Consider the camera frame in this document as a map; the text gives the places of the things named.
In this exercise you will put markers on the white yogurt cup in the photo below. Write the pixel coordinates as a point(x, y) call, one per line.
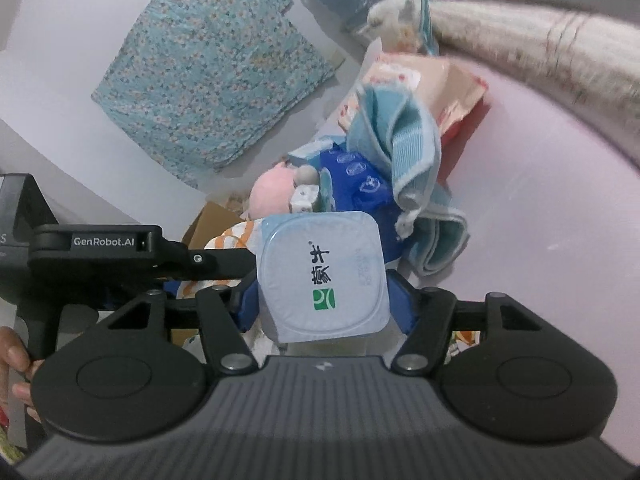
point(320, 270)

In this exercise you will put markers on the light blue towel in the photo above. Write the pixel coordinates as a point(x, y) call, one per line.
point(400, 130)

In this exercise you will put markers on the red packet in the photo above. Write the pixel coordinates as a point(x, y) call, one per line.
point(465, 135)

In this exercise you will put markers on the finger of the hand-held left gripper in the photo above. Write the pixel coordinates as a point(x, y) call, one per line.
point(215, 262)

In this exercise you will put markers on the pink plush toy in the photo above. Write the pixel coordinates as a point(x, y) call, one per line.
point(270, 190)

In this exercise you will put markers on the teal floral cloth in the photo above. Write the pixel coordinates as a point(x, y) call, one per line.
point(200, 60)

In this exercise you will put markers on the person's left hand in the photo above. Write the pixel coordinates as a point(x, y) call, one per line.
point(15, 352)

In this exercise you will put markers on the light blue tissue pack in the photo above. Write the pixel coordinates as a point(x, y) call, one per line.
point(315, 149)

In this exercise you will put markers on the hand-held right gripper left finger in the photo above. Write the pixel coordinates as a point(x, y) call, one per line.
point(247, 306)

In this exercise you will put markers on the white wall socket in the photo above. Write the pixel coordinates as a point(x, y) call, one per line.
point(336, 60)

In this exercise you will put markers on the orange striped plastic bag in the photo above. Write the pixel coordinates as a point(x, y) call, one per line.
point(235, 235)

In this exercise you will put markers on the pink wet wipes pack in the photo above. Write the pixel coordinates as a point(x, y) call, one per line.
point(435, 80)

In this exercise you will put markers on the cardboard box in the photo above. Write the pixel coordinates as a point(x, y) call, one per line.
point(210, 220)

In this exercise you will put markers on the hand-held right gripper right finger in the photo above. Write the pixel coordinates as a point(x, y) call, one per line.
point(400, 296)

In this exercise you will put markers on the striped fuzzy blanket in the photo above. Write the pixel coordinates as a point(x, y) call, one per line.
point(550, 40)

